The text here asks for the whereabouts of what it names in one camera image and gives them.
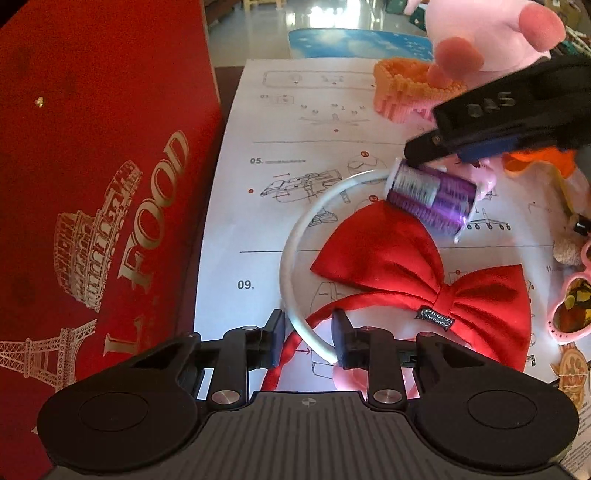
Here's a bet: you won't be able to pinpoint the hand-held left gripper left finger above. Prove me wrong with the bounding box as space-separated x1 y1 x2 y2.
122 308 287 411

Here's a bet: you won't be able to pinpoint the pink hooded brown bear plush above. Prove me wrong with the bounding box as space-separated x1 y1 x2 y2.
405 0 566 89

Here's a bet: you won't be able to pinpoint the orange toy water gun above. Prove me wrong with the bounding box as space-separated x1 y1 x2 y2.
502 147 580 178

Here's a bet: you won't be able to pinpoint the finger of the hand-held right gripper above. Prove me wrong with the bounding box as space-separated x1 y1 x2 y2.
404 121 525 166

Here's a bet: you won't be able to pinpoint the red gold-printed box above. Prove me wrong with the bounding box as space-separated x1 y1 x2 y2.
0 0 228 480

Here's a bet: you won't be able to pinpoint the red bow headband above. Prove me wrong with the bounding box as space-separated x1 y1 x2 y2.
261 167 533 393

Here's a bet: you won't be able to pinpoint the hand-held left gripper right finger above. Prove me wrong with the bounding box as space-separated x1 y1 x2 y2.
331 308 492 411

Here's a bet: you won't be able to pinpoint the white instruction sheet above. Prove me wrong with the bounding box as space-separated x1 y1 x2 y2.
193 58 591 476

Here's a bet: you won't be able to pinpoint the purple printed plastic cup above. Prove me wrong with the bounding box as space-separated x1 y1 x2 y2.
385 157 478 241

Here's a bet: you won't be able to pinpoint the pink sunglasses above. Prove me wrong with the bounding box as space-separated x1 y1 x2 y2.
546 242 591 347

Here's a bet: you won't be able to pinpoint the pizza slice card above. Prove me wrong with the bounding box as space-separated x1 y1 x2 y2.
549 348 591 407

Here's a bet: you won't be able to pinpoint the blue starry mat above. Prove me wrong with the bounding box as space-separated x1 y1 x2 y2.
288 27 435 61

